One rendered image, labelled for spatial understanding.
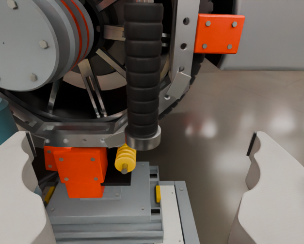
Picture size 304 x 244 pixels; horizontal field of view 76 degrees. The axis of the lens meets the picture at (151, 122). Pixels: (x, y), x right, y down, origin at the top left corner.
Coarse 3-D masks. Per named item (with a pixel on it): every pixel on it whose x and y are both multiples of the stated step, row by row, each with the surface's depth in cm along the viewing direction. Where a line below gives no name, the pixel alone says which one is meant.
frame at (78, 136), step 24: (192, 0) 35; (192, 24) 37; (192, 48) 39; (0, 96) 47; (168, 96) 46; (24, 120) 50; (120, 120) 52; (48, 144) 49; (72, 144) 49; (96, 144) 50; (120, 144) 50
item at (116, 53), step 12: (84, 0) 52; (120, 0) 56; (132, 0) 56; (108, 12) 56; (120, 12) 57; (120, 24) 59; (108, 48) 62; (120, 48) 62; (96, 60) 64; (120, 60) 64; (96, 72) 66; (108, 72) 66
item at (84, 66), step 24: (96, 0) 46; (168, 0) 46; (96, 24) 49; (168, 24) 52; (96, 48) 48; (168, 48) 49; (120, 72) 51; (24, 96) 54; (48, 96) 60; (72, 96) 67; (96, 96) 70; (120, 96) 66; (72, 120) 56; (96, 120) 56
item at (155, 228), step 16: (48, 192) 86; (160, 208) 82; (64, 224) 77; (80, 224) 77; (96, 224) 78; (112, 224) 78; (128, 224) 78; (144, 224) 78; (160, 224) 78; (64, 240) 74; (80, 240) 74; (96, 240) 74; (112, 240) 75; (128, 240) 75; (144, 240) 76; (160, 240) 76
